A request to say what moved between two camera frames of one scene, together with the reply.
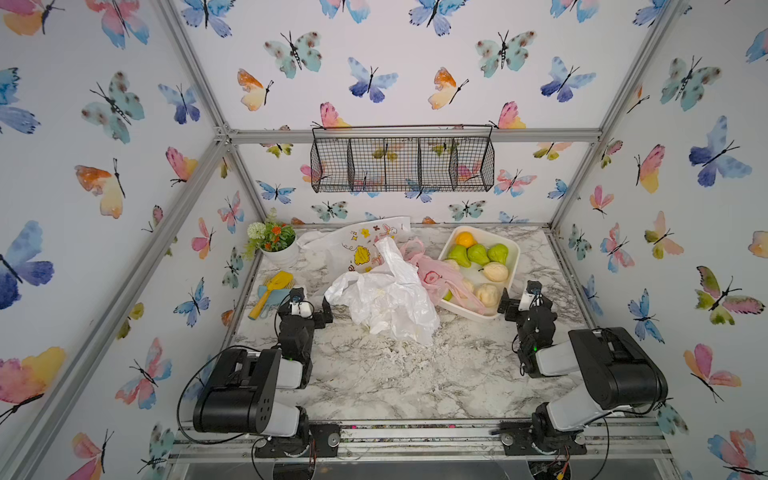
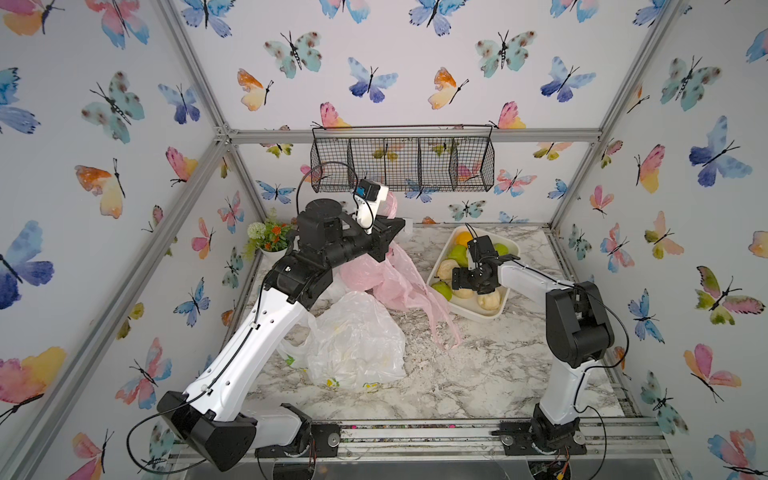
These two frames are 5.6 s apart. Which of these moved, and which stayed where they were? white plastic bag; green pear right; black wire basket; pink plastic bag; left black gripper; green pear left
Moved: left black gripper; pink plastic bag; white plastic bag
Stayed: green pear left; black wire basket; green pear right
